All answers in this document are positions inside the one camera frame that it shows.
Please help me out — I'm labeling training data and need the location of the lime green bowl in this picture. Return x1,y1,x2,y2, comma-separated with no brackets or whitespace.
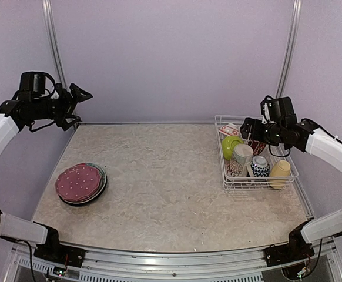
221,136,244,160

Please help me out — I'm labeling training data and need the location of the right aluminium frame post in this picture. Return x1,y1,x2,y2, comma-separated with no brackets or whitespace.
276,0,303,98

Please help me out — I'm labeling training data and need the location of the light blue flower plate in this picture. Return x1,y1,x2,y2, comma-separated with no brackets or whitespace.
84,163,108,200

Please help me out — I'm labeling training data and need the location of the left aluminium frame post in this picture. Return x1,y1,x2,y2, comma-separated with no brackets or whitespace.
41,0,69,92

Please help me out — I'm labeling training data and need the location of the dark red patterned plate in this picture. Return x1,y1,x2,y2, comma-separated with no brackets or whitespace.
247,139,267,156

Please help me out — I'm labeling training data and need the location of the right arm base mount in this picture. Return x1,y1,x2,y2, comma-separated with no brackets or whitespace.
263,244,315,267

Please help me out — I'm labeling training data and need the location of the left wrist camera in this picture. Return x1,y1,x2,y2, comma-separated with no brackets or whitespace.
45,83,62,99

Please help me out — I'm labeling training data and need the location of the white wire dish rack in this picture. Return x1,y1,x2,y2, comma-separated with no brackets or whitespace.
214,115,299,191

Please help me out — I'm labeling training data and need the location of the white shell pattern mug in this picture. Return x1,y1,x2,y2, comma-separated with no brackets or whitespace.
226,144,253,177

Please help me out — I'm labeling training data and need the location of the red white floral bowl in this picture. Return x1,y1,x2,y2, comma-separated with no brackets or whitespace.
219,123,241,137

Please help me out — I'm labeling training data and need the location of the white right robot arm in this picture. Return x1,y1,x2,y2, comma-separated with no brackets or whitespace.
240,96,342,261

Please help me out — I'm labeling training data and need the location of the blue white patterned cup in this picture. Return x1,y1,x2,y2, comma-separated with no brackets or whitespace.
247,156,270,177

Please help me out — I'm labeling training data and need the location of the front aluminium rail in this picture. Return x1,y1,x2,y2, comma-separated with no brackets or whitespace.
11,240,342,282

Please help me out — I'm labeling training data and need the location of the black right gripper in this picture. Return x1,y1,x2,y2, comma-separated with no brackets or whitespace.
242,117,286,146

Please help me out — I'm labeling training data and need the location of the aluminium frame post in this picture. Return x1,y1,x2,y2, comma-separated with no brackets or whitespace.
41,0,69,92
276,0,303,98

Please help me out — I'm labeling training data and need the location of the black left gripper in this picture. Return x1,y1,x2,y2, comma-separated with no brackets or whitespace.
31,82,92,130

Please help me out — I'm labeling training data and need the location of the pink polka dot plate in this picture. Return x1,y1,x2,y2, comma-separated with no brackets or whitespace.
55,163,87,203

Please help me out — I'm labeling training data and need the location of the black striped rim plate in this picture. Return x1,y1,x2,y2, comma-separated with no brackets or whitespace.
59,166,108,207

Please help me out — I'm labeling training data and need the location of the pale yellow cup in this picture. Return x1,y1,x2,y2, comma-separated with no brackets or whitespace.
268,160,291,189

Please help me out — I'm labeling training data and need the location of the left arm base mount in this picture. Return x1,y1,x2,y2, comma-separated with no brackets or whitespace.
34,245,86,268

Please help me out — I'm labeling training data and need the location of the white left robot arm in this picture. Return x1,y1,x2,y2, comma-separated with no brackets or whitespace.
0,71,93,261

